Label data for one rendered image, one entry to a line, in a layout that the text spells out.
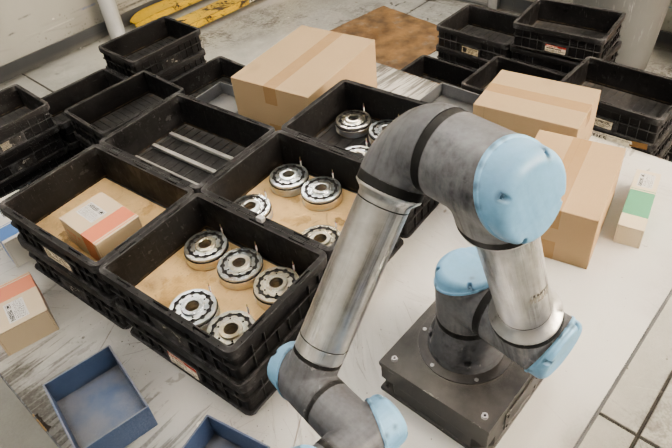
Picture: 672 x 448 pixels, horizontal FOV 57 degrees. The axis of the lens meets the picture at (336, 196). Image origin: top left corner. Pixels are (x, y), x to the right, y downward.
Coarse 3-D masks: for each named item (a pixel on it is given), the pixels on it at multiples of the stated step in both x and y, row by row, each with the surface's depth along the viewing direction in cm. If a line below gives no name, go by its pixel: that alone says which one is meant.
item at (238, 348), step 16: (176, 208) 143; (224, 208) 142; (160, 224) 140; (256, 224) 137; (288, 240) 132; (112, 256) 133; (320, 256) 128; (304, 272) 125; (320, 272) 127; (128, 288) 125; (288, 288) 122; (304, 288) 124; (144, 304) 124; (160, 304) 121; (272, 304) 119; (288, 304) 121; (176, 320) 118; (256, 320) 116; (272, 320) 118; (192, 336) 117; (208, 336) 115; (256, 336) 116; (224, 352) 112; (240, 352) 113
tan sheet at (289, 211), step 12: (264, 180) 165; (252, 192) 161; (348, 192) 158; (276, 204) 157; (288, 204) 156; (300, 204) 156; (348, 204) 154; (276, 216) 153; (288, 216) 153; (300, 216) 153; (312, 216) 152; (324, 216) 152; (336, 216) 151; (300, 228) 149
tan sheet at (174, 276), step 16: (176, 256) 146; (160, 272) 142; (176, 272) 142; (192, 272) 141; (208, 272) 141; (144, 288) 139; (160, 288) 138; (176, 288) 138; (192, 288) 137; (208, 288) 137; (224, 288) 137; (224, 304) 133; (240, 304) 133; (256, 304) 132
